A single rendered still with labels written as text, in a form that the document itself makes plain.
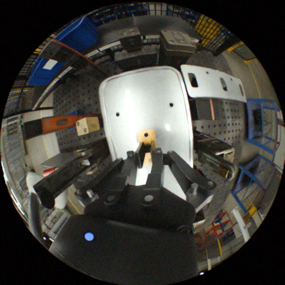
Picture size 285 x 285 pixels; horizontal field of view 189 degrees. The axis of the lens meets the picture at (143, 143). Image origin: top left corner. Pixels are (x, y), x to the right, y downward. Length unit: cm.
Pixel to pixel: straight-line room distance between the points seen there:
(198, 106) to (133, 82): 18
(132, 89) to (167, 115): 10
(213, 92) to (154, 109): 18
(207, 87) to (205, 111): 7
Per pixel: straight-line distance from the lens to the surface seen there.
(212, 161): 25
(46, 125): 19
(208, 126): 65
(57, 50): 29
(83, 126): 22
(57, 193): 19
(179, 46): 27
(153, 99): 23
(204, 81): 30
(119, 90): 25
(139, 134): 22
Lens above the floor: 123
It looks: 74 degrees down
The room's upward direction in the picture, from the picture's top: 161 degrees counter-clockwise
